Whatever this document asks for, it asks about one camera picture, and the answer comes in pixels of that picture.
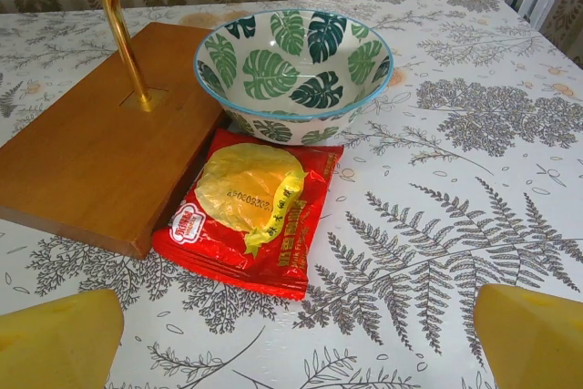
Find red snack packet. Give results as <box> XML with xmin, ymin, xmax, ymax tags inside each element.
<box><xmin>151</xmin><ymin>128</ymin><xmax>345</xmax><ymax>302</ymax></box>

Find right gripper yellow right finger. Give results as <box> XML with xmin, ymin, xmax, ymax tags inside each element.
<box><xmin>474</xmin><ymin>282</ymin><xmax>583</xmax><ymax>389</ymax></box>

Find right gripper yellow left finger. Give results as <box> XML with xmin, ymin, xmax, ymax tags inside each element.
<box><xmin>0</xmin><ymin>287</ymin><xmax>125</xmax><ymax>389</ymax></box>

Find wooden stand base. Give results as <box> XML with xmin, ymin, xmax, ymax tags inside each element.
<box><xmin>0</xmin><ymin>20</ymin><xmax>229</xmax><ymax>261</ymax></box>

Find leaf pattern ceramic bowl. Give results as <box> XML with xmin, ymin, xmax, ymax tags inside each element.
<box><xmin>192</xmin><ymin>7</ymin><xmax>394</xmax><ymax>147</ymax></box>

